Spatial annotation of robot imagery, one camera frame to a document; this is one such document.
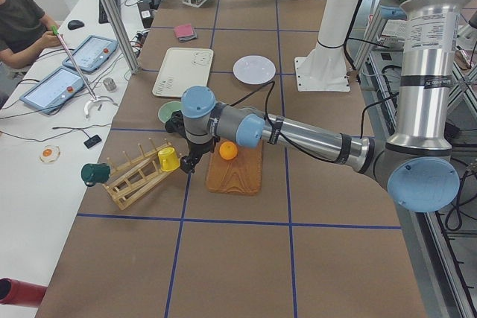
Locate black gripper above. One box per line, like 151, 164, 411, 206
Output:
180, 139, 213, 174

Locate orange fruit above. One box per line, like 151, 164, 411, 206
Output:
219, 141, 239, 161

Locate cream bear print tray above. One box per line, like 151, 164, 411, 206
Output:
151, 47, 214, 98

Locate yellow cup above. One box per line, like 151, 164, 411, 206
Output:
158, 147, 180, 172

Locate brown wooden cutting board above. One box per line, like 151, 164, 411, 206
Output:
205, 139, 263, 195

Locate green ceramic bowl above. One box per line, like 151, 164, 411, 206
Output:
157, 101, 182, 124

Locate wooden dish drying rack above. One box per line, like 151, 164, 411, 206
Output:
102, 138, 179, 210

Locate dark green cup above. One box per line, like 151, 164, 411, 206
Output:
80, 163, 111, 187

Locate small metal weight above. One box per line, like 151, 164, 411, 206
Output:
103, 77, 116, 92

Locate white round plate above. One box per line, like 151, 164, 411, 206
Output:
233, 55, 276, 85

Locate grey cleaning cloth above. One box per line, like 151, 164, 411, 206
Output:
177, 33, 198, 42

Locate pink cleaning cloth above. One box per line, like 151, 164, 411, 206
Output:
174, 24, 196, 39

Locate fried egg toy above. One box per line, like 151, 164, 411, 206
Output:
39, 145, 60, 164

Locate far blue teach pendant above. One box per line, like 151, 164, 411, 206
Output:
72, 35, 118, 74

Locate blue teach pendant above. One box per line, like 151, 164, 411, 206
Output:
72, 35, 118, 74
19, 67, 84, 114

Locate near blue teach pendant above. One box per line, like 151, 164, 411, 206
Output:
19, 67, 84, 114

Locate black computer mouse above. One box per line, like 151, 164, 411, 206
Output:
67, 19, 85, 31

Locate seated person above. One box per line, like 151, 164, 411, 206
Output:
1, 0, 60, 69

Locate red cylinder object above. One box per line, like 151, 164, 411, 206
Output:
1, 278, 47, 308

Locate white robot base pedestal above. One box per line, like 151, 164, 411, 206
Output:
294, 0, 361, 92

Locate aluminium frame post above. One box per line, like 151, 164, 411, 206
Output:
100, 0, 139, 74

